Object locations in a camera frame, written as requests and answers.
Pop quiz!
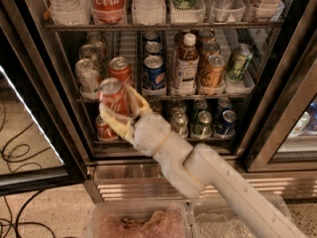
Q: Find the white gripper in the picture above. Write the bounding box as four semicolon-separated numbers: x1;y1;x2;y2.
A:
99;85;171;157

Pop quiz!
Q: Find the red coke can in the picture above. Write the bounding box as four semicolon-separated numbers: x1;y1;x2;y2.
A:
98;77;129;116
109;57;134;85

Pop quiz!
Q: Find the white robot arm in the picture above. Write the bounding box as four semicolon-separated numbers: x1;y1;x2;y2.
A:
98;82;307;238

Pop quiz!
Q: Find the front red can bottom shelf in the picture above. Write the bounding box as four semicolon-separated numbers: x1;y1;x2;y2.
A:
95;115;118;142

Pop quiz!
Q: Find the front white can bottom shelf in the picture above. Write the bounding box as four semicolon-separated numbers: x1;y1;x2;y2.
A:
171;111;188;138

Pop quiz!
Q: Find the front blue pepsi can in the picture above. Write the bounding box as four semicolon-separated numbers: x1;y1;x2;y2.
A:
143;56;165;90

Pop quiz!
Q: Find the blue pepsi can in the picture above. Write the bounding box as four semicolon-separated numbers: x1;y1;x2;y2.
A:
143;56;165;90
142;32;160;44
144;42;163;57

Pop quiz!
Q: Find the front white soda can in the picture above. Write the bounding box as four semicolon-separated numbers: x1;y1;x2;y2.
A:
75;59;100;93

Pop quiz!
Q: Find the white soda can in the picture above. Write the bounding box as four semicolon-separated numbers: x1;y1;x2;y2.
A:
79;44;98;60
75;59;100;93
86;32;107;56

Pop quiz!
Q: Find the front green can bottom shelf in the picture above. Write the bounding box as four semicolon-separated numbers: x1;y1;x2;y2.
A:
192;111;212;139

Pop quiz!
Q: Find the middle blue pepsi can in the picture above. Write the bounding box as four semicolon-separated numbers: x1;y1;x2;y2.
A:
144;42;163;57

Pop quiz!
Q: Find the middle white soda can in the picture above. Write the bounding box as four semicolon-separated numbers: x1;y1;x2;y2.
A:
79;44;98;60

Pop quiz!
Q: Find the rear blue pepsi can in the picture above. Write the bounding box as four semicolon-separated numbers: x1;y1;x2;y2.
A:
142;32;160;44

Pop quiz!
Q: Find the rear white soda can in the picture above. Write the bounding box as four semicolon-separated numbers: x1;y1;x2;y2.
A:
86;32;107;56

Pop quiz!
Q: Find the front orange can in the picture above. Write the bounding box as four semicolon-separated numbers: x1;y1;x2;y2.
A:
200;55;226;88

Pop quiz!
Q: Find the orange can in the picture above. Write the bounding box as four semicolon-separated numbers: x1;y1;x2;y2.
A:
200;42;221;64
198;30;216;44
200;55;226;88

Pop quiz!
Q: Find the front blue can bottom shelf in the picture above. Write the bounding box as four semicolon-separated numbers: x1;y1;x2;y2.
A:
215;110;238;135

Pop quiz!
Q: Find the open fridge glass door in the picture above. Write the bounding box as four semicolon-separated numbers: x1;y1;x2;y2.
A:
0;16;85;195

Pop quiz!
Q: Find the middle orange can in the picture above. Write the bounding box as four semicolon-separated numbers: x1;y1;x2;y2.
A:
200;42;221;64

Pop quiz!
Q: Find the rear orange can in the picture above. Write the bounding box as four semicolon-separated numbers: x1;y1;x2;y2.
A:
198;30;216;44

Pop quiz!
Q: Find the stainless steel fridge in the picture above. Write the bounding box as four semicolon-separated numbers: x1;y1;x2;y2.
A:
0;0;317;202

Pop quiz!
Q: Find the green can middle shelf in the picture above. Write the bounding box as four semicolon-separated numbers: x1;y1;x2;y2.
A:
227;44;253;81

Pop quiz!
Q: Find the tea bottle white cap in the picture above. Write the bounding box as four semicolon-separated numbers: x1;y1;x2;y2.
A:
173;33;199;94

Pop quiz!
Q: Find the left clear plastic bin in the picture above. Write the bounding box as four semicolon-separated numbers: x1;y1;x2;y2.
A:
85;200;192;238

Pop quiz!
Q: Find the middle clear water bottle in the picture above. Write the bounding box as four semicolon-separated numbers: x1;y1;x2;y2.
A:
133;0;164;20

